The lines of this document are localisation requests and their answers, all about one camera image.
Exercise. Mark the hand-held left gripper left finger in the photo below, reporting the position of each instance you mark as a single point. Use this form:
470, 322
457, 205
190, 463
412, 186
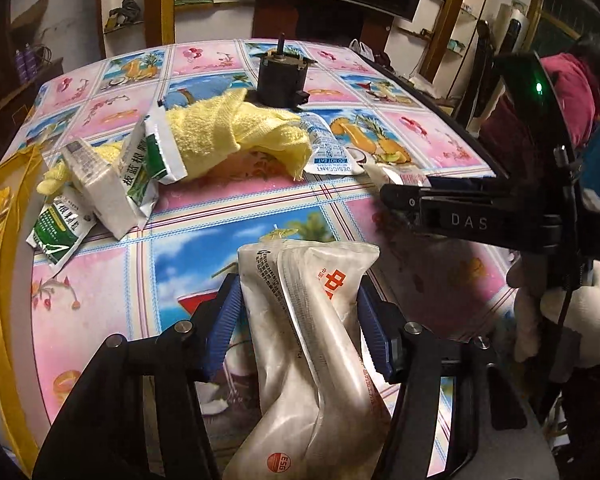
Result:
222, 325

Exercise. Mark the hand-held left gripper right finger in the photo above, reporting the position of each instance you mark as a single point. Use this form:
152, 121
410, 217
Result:
375, 330

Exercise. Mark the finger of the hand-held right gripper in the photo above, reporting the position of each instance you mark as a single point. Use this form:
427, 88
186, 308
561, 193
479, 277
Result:
470, 182
450, 217

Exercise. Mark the small white red packet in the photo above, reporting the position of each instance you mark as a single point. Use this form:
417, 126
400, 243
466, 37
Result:
400, 176

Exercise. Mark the white mailer bag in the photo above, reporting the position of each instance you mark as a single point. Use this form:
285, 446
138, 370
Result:
300, 360

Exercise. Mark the white desiccant sachet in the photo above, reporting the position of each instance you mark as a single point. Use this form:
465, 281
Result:
330, 147

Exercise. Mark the person's right forearm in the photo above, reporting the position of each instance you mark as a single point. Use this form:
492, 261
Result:
595, 320

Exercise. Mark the printed tablecloth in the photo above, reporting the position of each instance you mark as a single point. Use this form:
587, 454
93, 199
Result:
190, 240

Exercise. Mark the dark wooden chair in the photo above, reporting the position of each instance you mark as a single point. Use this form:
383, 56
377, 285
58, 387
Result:
485, 60

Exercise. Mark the white standing air conditioner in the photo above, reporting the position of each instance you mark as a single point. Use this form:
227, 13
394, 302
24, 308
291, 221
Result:
510, 17

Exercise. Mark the white plastic bag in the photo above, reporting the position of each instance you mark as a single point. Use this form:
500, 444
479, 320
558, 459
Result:
365, 49

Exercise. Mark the green white medicine packet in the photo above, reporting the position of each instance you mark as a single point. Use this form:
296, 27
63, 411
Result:
100, 190
145, 170
55, 230

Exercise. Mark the dark framed window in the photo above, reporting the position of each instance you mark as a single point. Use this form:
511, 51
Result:
570, 10

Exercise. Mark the yellow towel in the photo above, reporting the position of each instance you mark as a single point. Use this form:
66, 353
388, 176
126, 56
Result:
220, 130

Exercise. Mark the black motor part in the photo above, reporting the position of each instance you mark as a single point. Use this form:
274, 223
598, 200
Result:
277, 77

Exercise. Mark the wooden cabinet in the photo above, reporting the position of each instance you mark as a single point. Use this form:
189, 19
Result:
10, 105

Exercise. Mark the shoes on shelf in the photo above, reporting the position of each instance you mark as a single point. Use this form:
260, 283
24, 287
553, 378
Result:
125, 11

